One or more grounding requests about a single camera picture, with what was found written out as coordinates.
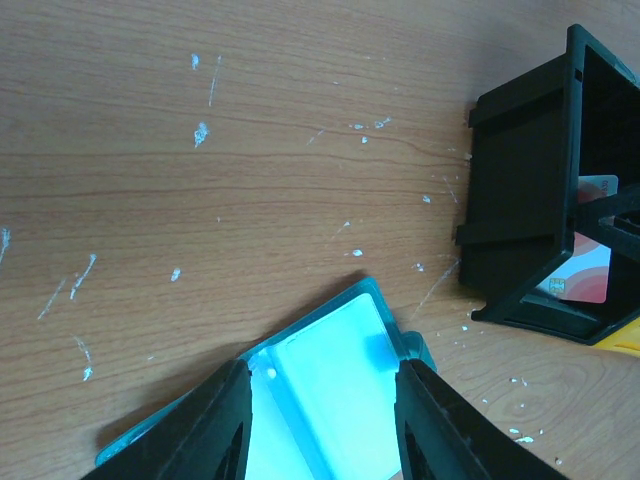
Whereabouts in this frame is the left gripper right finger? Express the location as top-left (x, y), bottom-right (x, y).
top-left (394, 359), bottom-right (565, 479)

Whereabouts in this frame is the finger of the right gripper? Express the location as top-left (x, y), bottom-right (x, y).
top-left (575, 183), bottom-right (639, 263)

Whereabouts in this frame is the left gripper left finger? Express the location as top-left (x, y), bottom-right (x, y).
top-left (85, 360), bottom-right (251, 479)

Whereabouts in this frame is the teal card holder wallet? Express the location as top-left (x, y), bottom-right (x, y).
top-left (95, 278), bottom-right (432, 479)

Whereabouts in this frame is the black card bin left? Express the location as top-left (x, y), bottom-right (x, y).
top-left (456, 24), bottom-right (639, 346)

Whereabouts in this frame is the yellow card bin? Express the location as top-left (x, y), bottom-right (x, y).
top-left (594, 317), bottom-right (640, 358)

